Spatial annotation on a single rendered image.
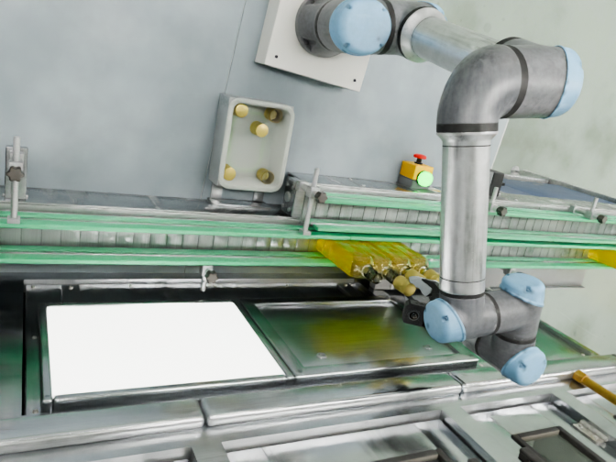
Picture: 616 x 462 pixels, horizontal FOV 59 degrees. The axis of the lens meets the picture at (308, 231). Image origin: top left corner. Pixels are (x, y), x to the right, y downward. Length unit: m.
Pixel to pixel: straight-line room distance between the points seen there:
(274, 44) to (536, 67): 0.67
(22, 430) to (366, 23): 0.96
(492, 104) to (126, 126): 0.85
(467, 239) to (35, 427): 0.71
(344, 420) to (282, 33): 0.89
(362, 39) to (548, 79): 0.43
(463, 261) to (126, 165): 0.84
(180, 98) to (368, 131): 0.55
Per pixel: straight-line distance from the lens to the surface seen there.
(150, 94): 1.38
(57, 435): 0.90
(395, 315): 1.44
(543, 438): 1.24
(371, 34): 1.23
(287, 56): 1.40
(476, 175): 0.90
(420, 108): 1.71
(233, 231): 1.28
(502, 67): 0.90
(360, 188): 1.50
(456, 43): 1.12
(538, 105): 0.96
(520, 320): 1.02
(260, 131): 1.40
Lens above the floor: 2.10
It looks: 57 degrees down
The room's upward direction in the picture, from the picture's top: 127 degrees clockwise
